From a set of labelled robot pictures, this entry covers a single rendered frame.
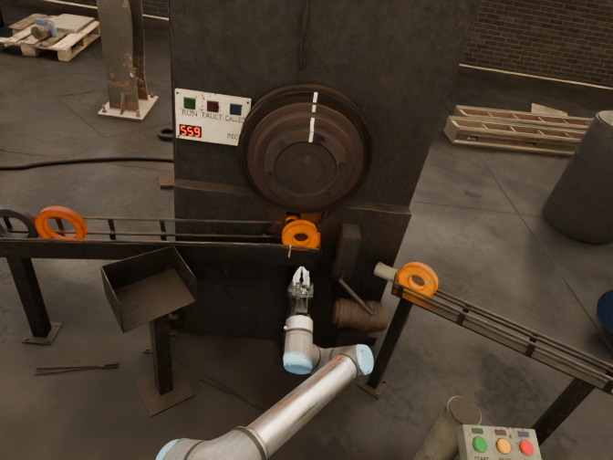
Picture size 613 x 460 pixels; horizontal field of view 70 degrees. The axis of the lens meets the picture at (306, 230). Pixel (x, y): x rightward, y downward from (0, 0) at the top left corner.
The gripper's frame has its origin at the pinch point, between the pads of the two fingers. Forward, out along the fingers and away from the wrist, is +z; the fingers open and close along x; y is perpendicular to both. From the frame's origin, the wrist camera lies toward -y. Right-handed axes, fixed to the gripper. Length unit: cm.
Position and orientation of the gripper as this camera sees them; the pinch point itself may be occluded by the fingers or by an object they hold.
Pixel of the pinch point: (301, 270)
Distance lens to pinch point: 161.8
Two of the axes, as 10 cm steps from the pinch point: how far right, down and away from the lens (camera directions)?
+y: 1.5, -5.6, -8.1
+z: 0.4, -8.2, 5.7
